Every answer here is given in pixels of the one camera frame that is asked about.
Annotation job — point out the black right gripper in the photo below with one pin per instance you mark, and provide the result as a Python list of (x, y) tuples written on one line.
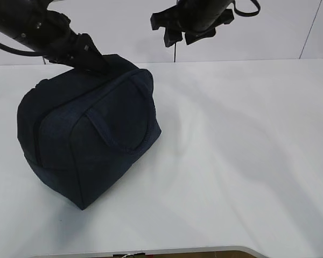
[(192, 15)]

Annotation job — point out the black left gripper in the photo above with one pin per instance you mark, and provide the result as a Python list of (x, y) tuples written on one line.
[(65, 47)]

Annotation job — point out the dark navy fabric lunch bag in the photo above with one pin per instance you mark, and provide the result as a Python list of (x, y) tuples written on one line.
[(80, 132)]

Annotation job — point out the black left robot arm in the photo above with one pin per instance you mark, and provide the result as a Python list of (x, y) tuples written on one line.
[(21, 21)]

